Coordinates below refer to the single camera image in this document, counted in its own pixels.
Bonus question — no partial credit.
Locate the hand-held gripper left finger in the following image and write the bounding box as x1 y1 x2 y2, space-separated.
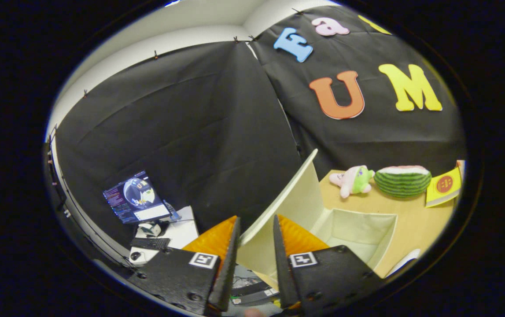
128 215 241 316

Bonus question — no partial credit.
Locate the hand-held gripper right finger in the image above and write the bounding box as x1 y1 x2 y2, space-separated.
273 214 385 317

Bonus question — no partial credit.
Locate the beige fabric storage box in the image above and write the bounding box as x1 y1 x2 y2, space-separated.
237 149 398 289

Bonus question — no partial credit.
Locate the white shoe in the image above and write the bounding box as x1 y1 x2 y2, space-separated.
384 249 421 278

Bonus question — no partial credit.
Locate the open laptop computer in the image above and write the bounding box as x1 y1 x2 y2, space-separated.
103 171 181 224

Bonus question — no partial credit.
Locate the grey electronic equipment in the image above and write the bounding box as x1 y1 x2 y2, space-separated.
230 264 279 307

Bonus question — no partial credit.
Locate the white side desk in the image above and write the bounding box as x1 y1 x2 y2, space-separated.
128 205 200 267

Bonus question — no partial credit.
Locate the black keyboard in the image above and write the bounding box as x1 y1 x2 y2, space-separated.
130 237 171 251

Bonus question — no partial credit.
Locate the pink and green plush toy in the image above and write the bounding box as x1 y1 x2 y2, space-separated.
329 165 375 199

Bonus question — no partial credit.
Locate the watermelon slice plush toy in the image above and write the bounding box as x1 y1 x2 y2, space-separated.
374 165 432 198

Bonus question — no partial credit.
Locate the yellow book with red circle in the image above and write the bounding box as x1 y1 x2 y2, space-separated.
425 166 462 208

